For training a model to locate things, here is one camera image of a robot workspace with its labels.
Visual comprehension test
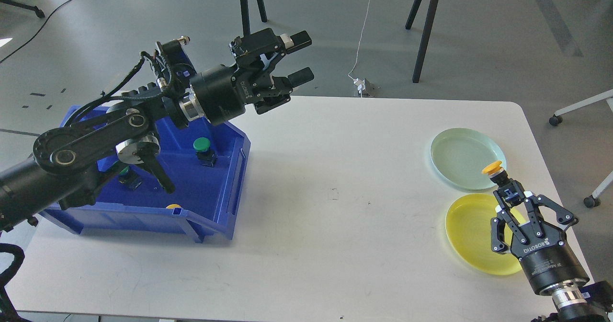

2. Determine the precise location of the black stand leg left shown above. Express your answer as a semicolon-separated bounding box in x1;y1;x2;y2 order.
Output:
239;0;269;36

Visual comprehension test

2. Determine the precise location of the yellow button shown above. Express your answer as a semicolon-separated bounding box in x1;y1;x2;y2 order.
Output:
482;161;525;207

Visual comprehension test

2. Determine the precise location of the light green plate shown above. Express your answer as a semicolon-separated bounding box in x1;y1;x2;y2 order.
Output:
430;127;507;191

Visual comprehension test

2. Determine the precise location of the white power plug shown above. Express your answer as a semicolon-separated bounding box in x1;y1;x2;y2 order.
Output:
353;78;376;98

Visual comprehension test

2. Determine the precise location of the black floor cable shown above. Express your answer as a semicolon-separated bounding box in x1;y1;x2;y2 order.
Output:
0;0;144;64

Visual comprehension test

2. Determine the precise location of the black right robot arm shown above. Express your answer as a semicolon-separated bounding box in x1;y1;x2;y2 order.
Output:
491;189;612;322

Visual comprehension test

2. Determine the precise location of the black stand leg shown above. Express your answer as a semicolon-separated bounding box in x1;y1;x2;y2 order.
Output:
239;0;269;36
405;0;439;83

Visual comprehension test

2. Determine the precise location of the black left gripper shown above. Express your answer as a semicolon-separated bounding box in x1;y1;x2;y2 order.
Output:
190;29;315;126

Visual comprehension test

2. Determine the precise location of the yellow plate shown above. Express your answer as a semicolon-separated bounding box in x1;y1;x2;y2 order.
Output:
445;194;522;276

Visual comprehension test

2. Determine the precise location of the blue plastic bin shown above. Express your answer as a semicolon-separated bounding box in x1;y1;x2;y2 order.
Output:
40;117;251;243

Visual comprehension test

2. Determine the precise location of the white cable on floor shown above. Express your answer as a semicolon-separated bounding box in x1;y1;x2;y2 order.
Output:
348;0;377;79

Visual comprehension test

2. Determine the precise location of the green button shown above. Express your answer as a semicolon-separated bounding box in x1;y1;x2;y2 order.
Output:
193;137;217;167
117;166;143;191

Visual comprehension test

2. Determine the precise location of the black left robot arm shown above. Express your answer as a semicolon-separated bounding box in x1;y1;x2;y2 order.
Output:
1;29;314;232

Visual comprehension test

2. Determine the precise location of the office chair base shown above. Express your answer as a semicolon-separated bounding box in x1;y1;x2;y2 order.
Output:
548;89;613;208

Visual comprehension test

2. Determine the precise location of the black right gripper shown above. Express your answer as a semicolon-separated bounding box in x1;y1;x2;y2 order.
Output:
490;191;590;296

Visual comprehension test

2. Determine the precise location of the black stand leg right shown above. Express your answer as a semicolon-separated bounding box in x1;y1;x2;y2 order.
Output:
405;0;439;83

